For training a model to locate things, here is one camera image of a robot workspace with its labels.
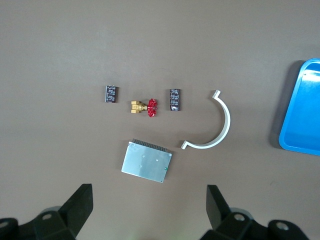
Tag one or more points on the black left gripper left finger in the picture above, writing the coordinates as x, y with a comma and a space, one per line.
75, 212

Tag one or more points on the dark terminal block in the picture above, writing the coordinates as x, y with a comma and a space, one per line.
111, 94
175, 99

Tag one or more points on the white curved pipe bracket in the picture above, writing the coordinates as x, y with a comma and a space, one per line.
227, 120

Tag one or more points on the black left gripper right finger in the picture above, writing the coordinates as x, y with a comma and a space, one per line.
216, 210

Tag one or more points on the blue plastic tray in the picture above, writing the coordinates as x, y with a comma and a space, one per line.
302, 112

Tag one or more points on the silver metal power supply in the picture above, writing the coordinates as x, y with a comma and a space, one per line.
145, 160

